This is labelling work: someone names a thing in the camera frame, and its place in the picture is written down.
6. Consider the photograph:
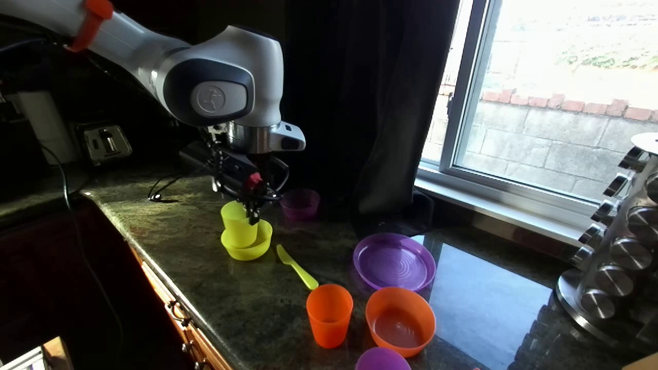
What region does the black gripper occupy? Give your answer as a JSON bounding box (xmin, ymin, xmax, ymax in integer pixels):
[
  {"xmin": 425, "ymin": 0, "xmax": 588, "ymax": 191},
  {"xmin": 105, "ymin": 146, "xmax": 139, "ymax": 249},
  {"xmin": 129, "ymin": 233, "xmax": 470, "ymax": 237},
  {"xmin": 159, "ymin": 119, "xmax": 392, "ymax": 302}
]
[{"xmin": 210, "ymin": 150, "xmax": 290, "ymax": 206}]

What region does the yellow plastic cup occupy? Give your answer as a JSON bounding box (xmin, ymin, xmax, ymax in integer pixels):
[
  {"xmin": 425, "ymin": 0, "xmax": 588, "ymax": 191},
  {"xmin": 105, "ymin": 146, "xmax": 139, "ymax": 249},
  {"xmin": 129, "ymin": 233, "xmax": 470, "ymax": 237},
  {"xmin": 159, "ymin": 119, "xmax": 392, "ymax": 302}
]
[{"xmin": 220, "ymin": 201, "xmax": 256, "ymax": 249}]

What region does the yellow plastic knife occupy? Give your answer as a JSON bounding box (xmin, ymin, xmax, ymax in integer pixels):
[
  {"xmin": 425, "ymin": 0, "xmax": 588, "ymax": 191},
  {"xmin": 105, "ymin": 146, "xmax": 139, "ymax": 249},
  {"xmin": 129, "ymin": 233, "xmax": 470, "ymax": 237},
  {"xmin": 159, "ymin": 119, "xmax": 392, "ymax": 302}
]
[{"xmin": 275, "ymin": 244, "xmax": 318, "ymax": 292}]

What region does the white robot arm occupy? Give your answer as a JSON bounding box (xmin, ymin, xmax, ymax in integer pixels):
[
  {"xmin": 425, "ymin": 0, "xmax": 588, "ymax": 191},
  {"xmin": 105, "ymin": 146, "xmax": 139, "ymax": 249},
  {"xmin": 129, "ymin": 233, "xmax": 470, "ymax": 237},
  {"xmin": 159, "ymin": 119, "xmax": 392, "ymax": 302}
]
[{"xmin": 0, "ymin": 0, "xmax": 307, "ymax": 206}]

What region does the small purple plastic bowl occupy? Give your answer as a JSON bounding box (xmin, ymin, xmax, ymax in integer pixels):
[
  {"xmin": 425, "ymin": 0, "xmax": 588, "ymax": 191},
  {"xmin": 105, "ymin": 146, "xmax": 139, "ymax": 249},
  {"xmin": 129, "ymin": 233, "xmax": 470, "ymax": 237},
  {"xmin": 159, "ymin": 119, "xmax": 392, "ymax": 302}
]
[{"xmin": 281, "ymin": 189, "xmax": 320, "ymax": 221}]

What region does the orange plastic cup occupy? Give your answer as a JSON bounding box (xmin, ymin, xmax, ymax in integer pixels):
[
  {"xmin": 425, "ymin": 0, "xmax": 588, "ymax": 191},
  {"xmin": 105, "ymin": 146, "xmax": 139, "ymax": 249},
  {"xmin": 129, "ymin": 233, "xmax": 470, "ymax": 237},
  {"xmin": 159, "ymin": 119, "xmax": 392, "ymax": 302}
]
[{"xmin": 304, "ymin": 283, "xmax": 353, "ymax": 349}]

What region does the orange plastic bowl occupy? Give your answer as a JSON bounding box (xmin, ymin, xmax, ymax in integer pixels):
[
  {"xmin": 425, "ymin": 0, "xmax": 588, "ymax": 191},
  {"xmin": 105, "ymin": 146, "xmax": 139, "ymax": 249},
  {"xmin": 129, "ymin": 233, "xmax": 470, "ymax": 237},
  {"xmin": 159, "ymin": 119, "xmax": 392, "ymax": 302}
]
[{"xmin": 366, "ymin": 288, "xmax": 437, "ymax": 358}]

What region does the purple plastic cup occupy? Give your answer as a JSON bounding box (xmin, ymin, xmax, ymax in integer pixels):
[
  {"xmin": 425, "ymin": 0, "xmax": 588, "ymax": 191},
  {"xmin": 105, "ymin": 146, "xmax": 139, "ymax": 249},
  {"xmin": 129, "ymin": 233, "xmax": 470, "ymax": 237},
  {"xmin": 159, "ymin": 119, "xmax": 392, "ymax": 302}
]
[{"xmin": 353, "ymin": 348, "xmax": 412, "ymax": 370}]

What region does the black curtain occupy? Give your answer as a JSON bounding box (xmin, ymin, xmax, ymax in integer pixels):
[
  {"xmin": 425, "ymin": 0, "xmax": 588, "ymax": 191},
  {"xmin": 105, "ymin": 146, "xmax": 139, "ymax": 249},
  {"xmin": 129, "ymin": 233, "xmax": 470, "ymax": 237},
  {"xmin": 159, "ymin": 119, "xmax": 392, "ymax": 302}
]
[{"xmin": 284, "ymin": 0, "xmax": 460, "ymax": 237}]

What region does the purple plastic plate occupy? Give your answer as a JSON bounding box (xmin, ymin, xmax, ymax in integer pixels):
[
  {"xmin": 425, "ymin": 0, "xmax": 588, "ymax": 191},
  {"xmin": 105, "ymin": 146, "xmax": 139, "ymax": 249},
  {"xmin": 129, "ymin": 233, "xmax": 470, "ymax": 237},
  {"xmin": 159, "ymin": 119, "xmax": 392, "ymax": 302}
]
[{"xmin": 351, "ymin": 232, "xmax": 435, "ymax": 292}]

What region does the metal cabinet handle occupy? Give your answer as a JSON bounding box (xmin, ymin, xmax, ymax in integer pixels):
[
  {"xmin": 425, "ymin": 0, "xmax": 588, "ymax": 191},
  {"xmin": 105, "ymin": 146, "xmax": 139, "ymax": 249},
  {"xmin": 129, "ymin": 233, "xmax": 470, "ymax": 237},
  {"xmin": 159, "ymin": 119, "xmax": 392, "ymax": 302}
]
[{"xmin": 165, "ymin": 297, "xmax": 195, "ymax": 354}]

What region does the wall power outlet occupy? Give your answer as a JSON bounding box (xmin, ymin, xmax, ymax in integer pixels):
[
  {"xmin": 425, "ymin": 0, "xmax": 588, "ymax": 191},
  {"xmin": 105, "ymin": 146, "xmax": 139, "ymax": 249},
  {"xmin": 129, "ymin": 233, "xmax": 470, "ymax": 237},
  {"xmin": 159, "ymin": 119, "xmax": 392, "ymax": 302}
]
[{"xmin": 83, "ymin": 125, "xmax": 132, "ymax": 165}]

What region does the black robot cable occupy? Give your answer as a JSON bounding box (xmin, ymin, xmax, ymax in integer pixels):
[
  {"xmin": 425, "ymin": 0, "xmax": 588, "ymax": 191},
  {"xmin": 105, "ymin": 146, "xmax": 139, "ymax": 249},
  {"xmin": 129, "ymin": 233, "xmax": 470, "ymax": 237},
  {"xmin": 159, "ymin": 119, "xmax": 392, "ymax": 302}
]
[{"xmin": 39, "ymin": 146, "xmax": 129, "ymax": 370}]

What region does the window frame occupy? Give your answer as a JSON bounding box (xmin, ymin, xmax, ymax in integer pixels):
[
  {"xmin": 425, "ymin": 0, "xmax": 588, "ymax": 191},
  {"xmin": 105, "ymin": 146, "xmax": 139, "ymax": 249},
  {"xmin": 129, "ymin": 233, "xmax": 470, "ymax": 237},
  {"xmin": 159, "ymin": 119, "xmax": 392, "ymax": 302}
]
[{"xmin": 417, "ymin": 0, "xmax": 583, "ymax": 244}]

